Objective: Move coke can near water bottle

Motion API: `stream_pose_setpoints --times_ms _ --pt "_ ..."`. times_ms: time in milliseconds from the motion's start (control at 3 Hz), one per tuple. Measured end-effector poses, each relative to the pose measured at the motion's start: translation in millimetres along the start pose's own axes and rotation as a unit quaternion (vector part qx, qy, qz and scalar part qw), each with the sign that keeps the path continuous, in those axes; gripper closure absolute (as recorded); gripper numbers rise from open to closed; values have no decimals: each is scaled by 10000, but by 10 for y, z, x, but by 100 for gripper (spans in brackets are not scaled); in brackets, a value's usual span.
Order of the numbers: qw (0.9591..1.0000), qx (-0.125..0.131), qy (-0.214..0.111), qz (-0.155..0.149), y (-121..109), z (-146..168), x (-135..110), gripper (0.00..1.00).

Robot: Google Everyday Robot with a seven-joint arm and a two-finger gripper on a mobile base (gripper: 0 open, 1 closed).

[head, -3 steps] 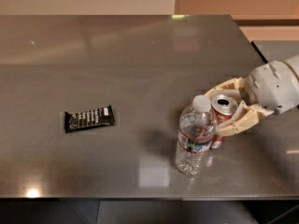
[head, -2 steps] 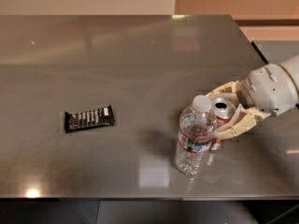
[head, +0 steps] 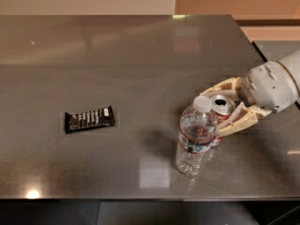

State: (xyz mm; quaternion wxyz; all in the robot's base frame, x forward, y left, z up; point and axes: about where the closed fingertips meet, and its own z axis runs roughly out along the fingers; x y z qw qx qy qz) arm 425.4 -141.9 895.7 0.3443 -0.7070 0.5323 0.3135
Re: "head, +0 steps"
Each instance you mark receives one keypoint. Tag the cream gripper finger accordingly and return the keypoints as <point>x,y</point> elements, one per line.
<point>243,117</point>
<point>230,88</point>

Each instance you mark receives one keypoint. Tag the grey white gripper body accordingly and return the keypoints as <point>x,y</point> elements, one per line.
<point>271,85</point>

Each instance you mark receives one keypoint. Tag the red coke can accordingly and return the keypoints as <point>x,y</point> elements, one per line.
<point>223,107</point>

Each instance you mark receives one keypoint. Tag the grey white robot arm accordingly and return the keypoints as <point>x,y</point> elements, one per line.
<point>292,63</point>

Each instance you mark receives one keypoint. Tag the clear plastic water bottle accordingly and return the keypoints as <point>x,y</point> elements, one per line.
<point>197,131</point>

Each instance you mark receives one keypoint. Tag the black snack bar wrapper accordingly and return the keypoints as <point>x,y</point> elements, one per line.
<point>81,121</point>

